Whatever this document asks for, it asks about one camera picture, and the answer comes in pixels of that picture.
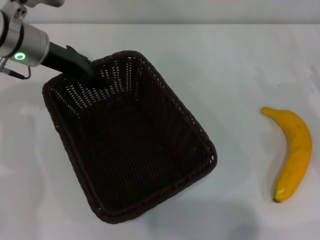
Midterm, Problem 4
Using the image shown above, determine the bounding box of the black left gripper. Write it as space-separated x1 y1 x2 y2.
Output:
39 41 111 88

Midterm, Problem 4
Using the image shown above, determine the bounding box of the black woven basket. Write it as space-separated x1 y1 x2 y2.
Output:
41 49 218 225

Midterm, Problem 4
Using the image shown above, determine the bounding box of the yellow banana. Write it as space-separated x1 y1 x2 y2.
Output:
260 106 314 204

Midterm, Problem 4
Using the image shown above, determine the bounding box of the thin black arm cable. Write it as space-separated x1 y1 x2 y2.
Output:
0 56 31 81

